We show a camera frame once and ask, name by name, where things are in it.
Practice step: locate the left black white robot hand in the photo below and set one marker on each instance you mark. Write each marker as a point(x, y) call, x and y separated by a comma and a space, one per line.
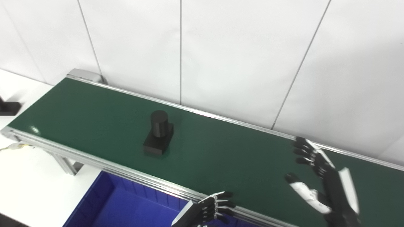
point(195, 216)

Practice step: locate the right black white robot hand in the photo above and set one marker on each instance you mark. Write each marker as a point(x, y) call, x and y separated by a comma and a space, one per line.
point(337, 195)

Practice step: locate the black cylinder block part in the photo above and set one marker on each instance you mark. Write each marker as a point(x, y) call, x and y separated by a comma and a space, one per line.
point(156, 142)

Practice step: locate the green conveyor belt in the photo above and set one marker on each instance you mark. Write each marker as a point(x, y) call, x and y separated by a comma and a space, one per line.
point(221, 151)
point(94, 162)

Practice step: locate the blue plastic bin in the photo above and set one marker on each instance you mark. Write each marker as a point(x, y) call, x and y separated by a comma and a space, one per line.
point(126, 208)

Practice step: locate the black block on table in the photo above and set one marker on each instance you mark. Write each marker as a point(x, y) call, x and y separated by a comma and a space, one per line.
point(9, 108)

